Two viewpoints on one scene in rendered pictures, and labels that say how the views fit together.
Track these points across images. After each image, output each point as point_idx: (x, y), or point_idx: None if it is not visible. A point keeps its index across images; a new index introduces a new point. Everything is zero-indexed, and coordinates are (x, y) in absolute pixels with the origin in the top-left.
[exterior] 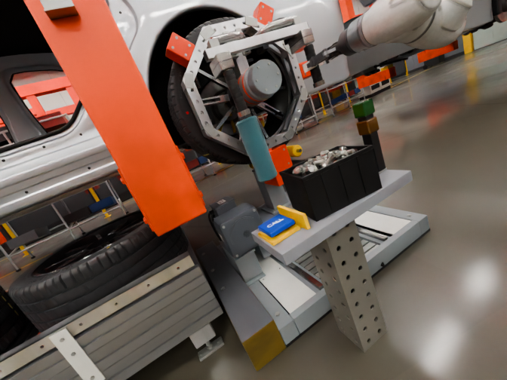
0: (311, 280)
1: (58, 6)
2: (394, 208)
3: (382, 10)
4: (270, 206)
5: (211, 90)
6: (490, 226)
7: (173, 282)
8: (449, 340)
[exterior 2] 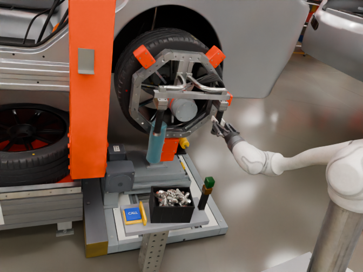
0: None
1: (85, 66)
2: (224, 205)
3: (239, 155)
4: None
5: None
6: (250, 251)
7: (64, 196)
8: None
